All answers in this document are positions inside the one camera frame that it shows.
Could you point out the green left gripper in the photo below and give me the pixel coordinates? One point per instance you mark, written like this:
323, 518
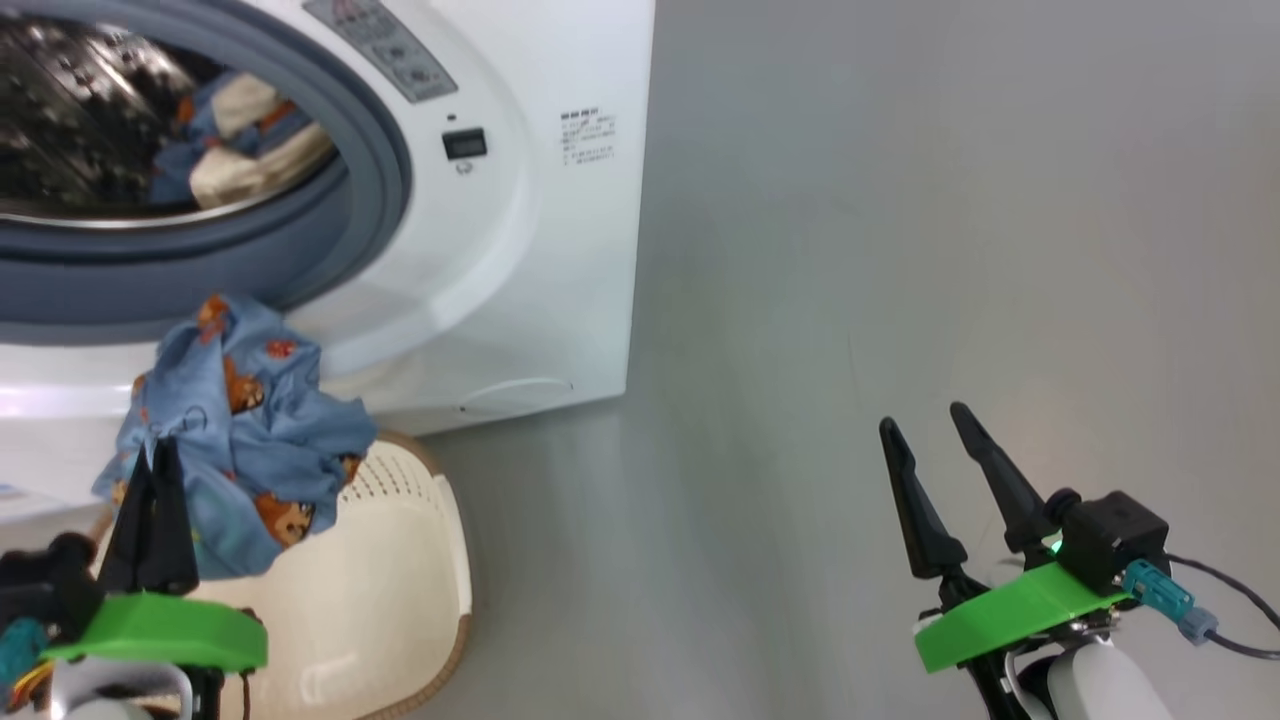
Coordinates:
160, 630

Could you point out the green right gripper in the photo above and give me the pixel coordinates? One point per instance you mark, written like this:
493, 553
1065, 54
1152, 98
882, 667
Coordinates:
1010, 615

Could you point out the blue bear print garment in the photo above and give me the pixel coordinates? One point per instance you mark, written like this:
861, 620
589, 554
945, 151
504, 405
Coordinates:
260, 440

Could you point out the blue and cream garment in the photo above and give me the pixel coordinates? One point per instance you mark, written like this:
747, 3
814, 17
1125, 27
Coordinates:
250, 170

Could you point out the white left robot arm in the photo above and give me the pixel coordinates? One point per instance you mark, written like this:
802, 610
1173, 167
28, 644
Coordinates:
110, 700

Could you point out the steel washing machine drum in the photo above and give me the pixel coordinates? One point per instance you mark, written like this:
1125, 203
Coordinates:
80, 120

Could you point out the white front-load washing machine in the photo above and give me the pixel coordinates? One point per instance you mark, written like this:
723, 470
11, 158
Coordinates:
560, 300

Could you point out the cream basket with brown rim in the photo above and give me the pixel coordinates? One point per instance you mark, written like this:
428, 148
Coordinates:
400, 580

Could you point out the round white filter cover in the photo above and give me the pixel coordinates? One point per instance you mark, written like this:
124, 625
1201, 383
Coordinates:
520, 395

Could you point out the black text warning label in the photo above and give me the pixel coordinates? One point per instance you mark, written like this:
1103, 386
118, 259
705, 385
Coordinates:
588, 137

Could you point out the grey instruction label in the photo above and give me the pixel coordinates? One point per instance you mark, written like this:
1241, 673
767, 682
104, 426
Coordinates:
385, 50

